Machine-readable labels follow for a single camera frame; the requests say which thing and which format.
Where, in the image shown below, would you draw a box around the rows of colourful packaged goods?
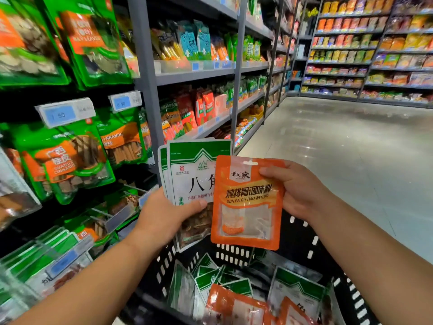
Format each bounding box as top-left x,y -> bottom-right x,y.
301,0 -> 433,104

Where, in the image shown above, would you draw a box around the row of green snack packets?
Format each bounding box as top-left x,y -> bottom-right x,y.
226,30 -> 263,63

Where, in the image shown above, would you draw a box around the gray metal shelving unit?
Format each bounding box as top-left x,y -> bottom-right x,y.
287,0 -> 433,109
129,0 -> 307,167

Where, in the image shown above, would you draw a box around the person's left hand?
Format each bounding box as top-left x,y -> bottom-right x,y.
134,187 -> 209,251

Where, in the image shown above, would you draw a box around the orange seasoning packet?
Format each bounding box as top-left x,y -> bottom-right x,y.
211,155 -> 286,251

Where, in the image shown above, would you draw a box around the row of red orange packets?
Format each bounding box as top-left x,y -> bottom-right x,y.
160,86 -> 231,139

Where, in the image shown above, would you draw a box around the pile of packets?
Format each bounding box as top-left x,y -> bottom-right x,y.
166,250 -> 346,325

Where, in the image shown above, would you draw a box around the person's right forearm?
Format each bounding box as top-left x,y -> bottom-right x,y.
311,193 -> 433,325

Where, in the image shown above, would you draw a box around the blue white price tag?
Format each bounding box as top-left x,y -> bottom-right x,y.
35,97 -> 97,129
108,90 -> 143,114
47,235 -> 96,278

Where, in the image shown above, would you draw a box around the row of green white packets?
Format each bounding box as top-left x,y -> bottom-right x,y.
0,227 -> 96,300

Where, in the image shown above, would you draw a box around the black shopping basket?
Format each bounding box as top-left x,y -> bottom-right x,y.
118,213 -> 381,325

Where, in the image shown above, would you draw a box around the row of clear green-top packets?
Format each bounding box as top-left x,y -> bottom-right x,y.
0,267 -> 43,325

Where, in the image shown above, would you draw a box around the person's right hand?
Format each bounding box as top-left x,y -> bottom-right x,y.
259,159 -> 338,224

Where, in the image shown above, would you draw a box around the green leaf packets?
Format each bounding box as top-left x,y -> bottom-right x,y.
42,0 -> 133,91

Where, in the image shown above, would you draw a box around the person's left forearm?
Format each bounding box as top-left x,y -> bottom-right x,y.
10,237 -> 173,325

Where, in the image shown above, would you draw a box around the green orange Guangxi cinnamon bags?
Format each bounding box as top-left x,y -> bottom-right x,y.
95,108 -> 153,167
10,118 -> 116,206

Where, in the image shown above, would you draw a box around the green white-slice packets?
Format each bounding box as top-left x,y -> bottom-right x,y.
0,0 -> 72,88

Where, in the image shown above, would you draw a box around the row of teal yellow packets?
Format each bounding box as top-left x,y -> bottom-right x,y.
150,20 -> 231,65

